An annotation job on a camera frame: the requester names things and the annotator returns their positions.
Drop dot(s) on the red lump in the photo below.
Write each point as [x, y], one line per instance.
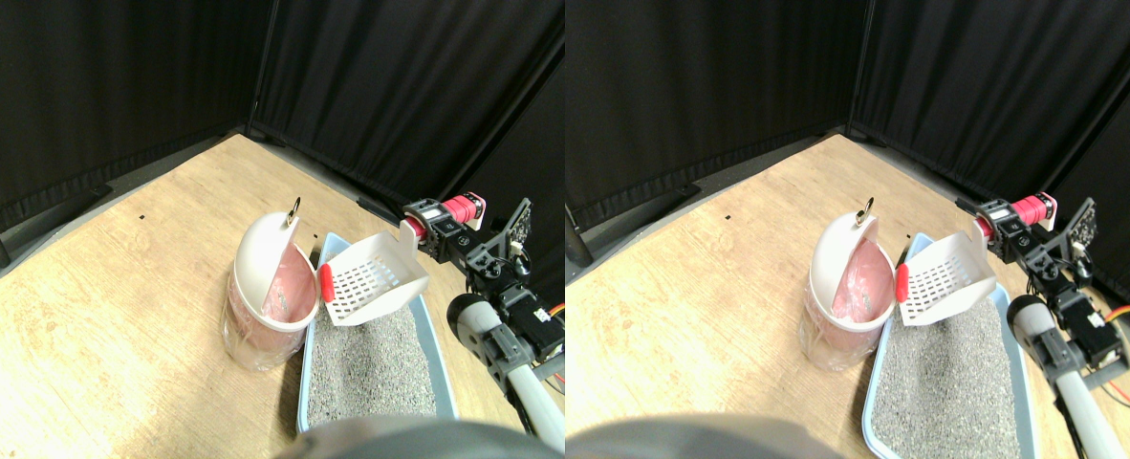
[902, 284]
[327, 284]

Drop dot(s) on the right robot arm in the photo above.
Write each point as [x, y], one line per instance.
[517, 354]
[1081, 382]

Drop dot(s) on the blue litter tray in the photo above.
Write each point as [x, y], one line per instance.
[374, 373]
[947, 392]

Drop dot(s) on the white bin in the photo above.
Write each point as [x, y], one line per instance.
[264, 277]
[842, 277]

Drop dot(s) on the black bracket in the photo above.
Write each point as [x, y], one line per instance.
[517, 222]
[1083, 222]

